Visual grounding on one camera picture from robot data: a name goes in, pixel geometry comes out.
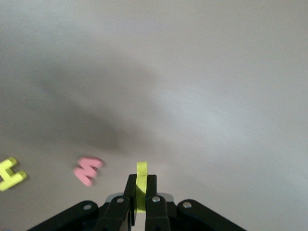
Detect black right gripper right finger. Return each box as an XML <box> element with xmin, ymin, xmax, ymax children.
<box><xmin>145</xmin><ymin>175</ymin><xmax>246</xmax><ymax>231</ymax></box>

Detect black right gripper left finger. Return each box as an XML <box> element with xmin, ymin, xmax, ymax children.
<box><xmin>27</xmin><ymin>174</ymin><xmax>137</xmax><ymax>231</ymax></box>

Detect yellow letter r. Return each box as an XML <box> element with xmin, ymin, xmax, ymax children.
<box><xmin>135</xmin><ymin>161</ymin><xmax>148</xmax><ymax>214</ymax></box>

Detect pink letter w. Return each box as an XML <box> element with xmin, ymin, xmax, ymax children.
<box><xmin>73</xmin><ymin>156</ymin><xmax>104</xmax><ymax>186</ymax></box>

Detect yellow letter H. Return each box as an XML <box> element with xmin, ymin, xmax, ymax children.
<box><xmin>0</xmin><ymin>157</ymin><xmax>28</xmax><ymax>192</ymax></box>

